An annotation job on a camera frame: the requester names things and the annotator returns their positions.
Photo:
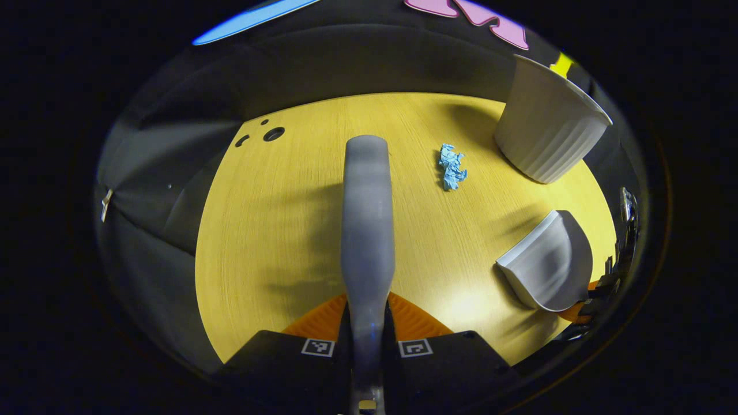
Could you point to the grey dustpan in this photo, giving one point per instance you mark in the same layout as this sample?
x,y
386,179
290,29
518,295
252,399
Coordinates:
x,y
548,265

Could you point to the small grey broom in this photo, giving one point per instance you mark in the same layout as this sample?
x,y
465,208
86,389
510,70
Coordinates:
x,y
367,230

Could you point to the black backdrop cloth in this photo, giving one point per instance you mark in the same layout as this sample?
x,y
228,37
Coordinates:
x,y
357,63

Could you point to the white cloth clip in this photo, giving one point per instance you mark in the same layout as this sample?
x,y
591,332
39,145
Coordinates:
x,y
106,204

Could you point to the grey ribbed garbage bin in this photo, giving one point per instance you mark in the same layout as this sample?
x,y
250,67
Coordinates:
x,y
548,127

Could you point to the blue paper trash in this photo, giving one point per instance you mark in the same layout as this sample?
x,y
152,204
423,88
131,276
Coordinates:
x,y
452,170

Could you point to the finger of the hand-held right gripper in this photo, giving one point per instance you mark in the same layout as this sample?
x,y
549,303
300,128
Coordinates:
x,y
575,314
594,284

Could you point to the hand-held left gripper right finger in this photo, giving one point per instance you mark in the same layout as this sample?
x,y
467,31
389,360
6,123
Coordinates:
x,y
444,369

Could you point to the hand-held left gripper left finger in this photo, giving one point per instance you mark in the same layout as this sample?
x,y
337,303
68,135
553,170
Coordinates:
x,y
288,369

